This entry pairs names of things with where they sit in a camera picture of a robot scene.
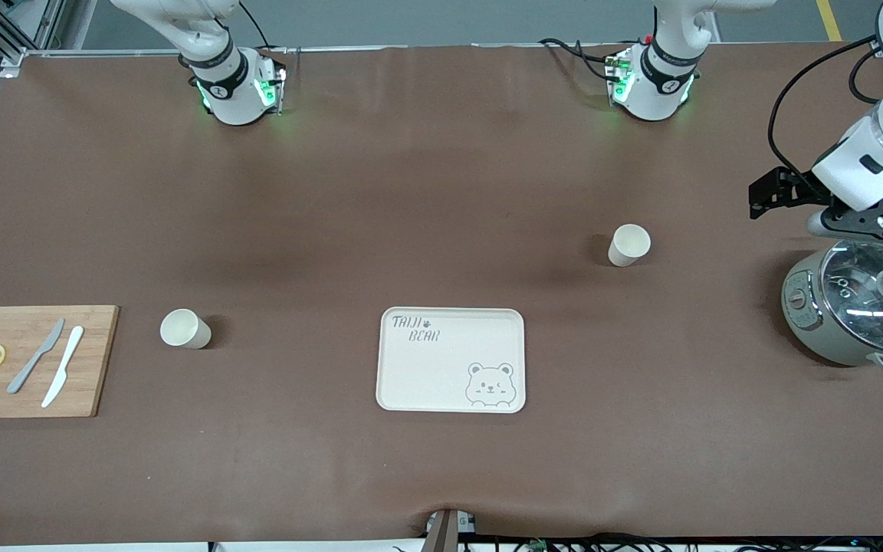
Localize brown table cover mat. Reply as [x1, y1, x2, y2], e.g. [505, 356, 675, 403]
[0, 42, 883, 547]

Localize white plastic knife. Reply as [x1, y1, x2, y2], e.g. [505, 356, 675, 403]
[41, 326, 84, 409]

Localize cream bear print tray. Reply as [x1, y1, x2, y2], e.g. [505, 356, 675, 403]
[376, 307, 527, 415]

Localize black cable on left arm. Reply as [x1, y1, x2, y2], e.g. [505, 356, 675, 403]
[766, 34, 883, 185]

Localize grey plastic knife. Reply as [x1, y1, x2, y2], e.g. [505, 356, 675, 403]
[7, 318, 65, 394]

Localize white IKEA cup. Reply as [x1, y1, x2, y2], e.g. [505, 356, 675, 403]
[608, 224, 652, 268]
[159, 308, 212, 350]

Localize wooden cutting board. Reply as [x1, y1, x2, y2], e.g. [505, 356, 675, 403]
[0, 305, 119, 419]

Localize black cable at arm base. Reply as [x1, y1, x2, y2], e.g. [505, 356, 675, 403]
[238, 0, 301, 56]

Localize glass pot lid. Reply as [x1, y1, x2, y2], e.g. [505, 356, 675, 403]
[819, 239, 883, 353]

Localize grey electric cooking pot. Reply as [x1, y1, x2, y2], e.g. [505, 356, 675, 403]
[781, 239, 883, 376]

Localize metal post at table edge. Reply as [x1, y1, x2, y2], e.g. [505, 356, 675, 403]
[422, 508, 479, 552]

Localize black cables at arm base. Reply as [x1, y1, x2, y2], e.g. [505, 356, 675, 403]
[538, 37, 620, 82]

